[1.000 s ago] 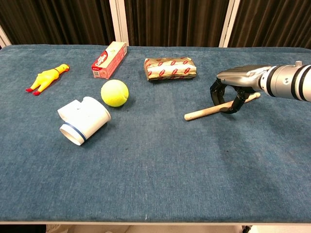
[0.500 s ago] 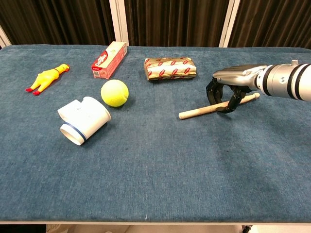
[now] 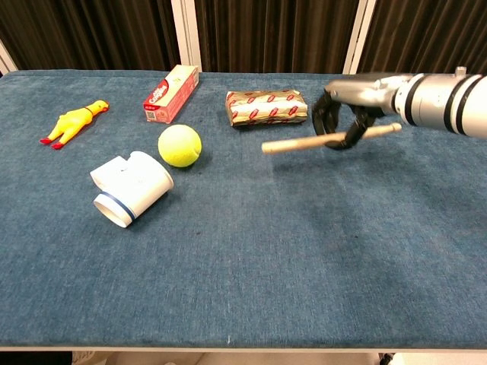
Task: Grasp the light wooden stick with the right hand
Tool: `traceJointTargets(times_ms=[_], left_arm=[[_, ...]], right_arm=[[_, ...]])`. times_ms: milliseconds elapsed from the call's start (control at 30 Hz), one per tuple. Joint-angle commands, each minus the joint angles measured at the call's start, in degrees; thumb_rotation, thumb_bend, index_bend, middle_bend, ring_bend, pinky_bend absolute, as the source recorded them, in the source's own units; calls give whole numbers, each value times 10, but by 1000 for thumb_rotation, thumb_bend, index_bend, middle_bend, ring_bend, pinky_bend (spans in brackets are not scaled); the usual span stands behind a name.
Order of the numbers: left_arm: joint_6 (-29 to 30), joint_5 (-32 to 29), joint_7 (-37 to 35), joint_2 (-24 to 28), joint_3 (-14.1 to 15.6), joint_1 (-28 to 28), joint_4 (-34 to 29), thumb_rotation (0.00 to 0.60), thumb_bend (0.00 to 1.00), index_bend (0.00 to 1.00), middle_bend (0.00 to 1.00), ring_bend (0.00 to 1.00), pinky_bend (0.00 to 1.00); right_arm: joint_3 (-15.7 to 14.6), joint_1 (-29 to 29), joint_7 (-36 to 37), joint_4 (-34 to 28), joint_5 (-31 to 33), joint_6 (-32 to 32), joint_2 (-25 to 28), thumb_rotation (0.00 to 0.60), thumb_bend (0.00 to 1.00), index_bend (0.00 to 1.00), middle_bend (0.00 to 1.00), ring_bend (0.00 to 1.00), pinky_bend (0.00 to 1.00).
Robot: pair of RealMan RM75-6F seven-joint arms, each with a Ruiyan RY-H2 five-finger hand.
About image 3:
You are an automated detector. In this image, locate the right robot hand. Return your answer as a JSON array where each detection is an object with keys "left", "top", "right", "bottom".
[{"left": 311, "top": 73, "right": 399, "bottom": 152}]

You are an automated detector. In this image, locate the wooden drumstick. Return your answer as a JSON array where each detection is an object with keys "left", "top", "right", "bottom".
[{"left": 261, "top": 122, "right": 403, "bottom": 156}]

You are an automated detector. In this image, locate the gold foil wrapped package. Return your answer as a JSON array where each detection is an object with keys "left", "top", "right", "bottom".
[{"left": 224, "top": 87, "right": 309, "bottom": 130}]

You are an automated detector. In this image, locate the black pleated curtain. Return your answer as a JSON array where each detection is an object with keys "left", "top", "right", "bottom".
[{"left": 0, "top": 0, "right": 487, "bottom": 75}]

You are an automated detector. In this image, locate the yellow tennis ball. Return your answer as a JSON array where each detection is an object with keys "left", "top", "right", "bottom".
[{"left": 157, "top": 123, "right": 203, "bottom": 168}]

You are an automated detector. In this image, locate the red toothpaste box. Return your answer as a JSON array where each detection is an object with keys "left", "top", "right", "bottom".
[{"left": 142, "top": 64, "right": 200, "bottom": 125}]

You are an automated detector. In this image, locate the blue felt table cover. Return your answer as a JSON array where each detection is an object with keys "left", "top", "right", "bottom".
[{"left": 0, "top": 69, "right": 487, "bottom": 349}]

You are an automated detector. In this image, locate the white plastic device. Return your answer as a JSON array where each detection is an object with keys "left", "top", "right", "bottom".
[{"left": 89, "top": 150, "right": 175, "bottom": 230}]

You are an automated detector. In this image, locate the yellow rubber chicken toy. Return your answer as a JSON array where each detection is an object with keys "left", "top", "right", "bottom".
[{"left": 39, "top": 99, "right": 111, "bottom": 151}]

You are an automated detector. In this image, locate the white frame post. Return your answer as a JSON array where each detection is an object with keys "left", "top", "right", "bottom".
[
  {"left": 170, "top": 0, "right": 203, "bottom": 74},
  {"left": 0, "top": 39, "right": 18, "bottom": 75},
  {"left": 342, "top": 0, "right": 376, "bottom": 75}
]

